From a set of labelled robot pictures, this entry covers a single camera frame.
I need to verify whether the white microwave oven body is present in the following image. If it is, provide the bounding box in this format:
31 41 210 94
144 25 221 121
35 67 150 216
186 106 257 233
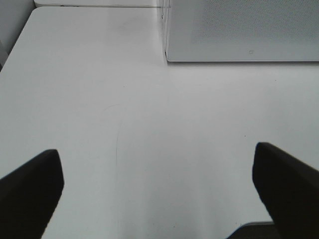
157 0 171 59

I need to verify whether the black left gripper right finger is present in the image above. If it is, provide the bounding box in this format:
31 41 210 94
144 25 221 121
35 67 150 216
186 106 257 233
252 142 319 239

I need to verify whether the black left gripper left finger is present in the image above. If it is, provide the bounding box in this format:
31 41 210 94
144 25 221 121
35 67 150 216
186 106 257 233
0 149 64 239

